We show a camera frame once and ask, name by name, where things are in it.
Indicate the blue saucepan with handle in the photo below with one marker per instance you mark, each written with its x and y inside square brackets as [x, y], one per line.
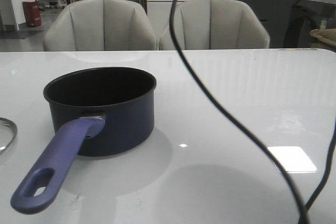
[95, 112]

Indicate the glass lid blue knob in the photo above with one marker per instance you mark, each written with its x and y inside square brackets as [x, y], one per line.
[8, 134]

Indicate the right grey upholstered chair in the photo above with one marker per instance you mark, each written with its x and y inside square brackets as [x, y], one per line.
[218, 24]

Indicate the grey upholstered chair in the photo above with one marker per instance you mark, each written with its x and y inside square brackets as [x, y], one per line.
[101, 25]
[218, 24]

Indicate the left grey upholstered chair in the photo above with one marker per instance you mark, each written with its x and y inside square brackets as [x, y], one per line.
[101, 25]

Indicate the dark appliance at right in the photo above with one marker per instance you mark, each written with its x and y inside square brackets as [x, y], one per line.
[307, 15]

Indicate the red bin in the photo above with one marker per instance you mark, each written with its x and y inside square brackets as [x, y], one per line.
[31, 12]

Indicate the beige cushion at right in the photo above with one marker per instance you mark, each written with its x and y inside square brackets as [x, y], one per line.
[323, 38]

